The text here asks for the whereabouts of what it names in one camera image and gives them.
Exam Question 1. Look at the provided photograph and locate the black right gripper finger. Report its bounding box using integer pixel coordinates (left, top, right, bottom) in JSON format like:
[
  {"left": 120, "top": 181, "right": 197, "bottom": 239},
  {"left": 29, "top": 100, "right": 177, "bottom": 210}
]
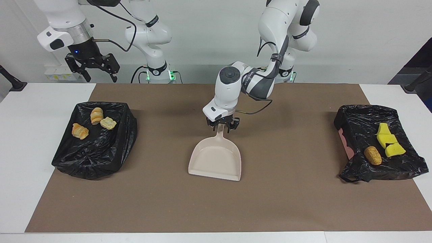
[
  {"left": 64, "top": 53, "right": 91, "bottom": 83},
  {"left": 97, "top": 53, "right": 120, "bottom": 83}
]

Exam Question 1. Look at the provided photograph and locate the beige plastic dustpan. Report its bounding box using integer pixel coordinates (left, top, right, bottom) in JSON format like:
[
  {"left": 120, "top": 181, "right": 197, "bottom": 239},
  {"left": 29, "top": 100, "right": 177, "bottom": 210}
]
[{"left": 188, "top": 124, "right": 242, "bottom": 182}]

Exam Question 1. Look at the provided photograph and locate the golden croissant piece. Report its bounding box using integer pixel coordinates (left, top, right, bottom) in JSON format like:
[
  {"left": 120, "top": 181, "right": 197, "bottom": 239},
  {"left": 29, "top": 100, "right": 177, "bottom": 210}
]
[
  {"left": 100, "top": 117, "right": 117, "bottom": 130},
  {"left": 90, "top": 107, "right": 104, "bottom": 125},
  {"left": 72, "top": 123, "right": 89, "bottom": 140}
]

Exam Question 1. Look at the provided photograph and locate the brown bread roll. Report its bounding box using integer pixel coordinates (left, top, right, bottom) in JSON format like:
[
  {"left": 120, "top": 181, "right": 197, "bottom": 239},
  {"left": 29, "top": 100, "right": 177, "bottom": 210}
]
[{"left": 364, "top": 146, "right": 382, "bottom": 166}]

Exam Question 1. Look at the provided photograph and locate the yellow sponge piece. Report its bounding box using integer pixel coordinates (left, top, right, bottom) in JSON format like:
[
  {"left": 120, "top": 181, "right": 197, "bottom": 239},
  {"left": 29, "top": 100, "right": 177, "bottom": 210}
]
[
  {"left": 385, "top": 142, "right": 406, "bottom": 158},
  {"left": 377, "top": 134, "right": 399, "bottom": 149}
]

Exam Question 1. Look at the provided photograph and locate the bin lined with black bag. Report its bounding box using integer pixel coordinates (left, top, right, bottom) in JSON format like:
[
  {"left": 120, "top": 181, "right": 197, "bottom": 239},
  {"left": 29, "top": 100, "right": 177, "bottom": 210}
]
[{"left": 51, "top": 101, "right": 138, "bottom": 180}]

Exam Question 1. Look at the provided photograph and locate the pink bin with black bag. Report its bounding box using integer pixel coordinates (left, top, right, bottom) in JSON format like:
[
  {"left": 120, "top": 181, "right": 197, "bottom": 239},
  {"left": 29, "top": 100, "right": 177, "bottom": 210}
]
[{"left": 333, "top": 104, "right": 429, "bottom": 183}]

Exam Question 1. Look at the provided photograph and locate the brown table mat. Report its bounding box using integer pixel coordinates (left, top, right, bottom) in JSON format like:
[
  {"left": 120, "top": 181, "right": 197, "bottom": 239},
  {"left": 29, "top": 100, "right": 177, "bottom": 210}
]
[{"left": 25, "top": 83, "right": 432, "bottom": 233}]

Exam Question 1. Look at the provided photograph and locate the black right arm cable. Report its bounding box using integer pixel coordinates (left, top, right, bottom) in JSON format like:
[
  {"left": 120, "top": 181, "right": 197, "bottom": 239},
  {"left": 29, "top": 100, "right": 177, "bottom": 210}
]
[{"left": 86, "top": 0, "right": 137, "bottom": 53}]

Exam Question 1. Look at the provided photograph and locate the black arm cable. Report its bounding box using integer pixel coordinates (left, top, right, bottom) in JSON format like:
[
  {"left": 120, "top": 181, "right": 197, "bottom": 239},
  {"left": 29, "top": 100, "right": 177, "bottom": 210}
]
[
  {"left": 236, "top": 35, "right": 291, "bottom": 116},
  {"left": 86, "top": 0, "right": 137, "bottom": 53}
]

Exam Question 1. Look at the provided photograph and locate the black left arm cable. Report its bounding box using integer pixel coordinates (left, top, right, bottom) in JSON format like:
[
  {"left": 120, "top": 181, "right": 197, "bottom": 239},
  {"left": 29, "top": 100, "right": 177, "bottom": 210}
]
[{"left": 236, "top": 35, "right": 291, "bottom": 116}]

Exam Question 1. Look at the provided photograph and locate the black base cable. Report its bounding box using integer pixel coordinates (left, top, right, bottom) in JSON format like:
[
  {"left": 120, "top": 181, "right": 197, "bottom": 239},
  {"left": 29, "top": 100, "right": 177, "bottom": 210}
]
[{"left": 131, "top": 65, "right": 150, "bottom": 84}]

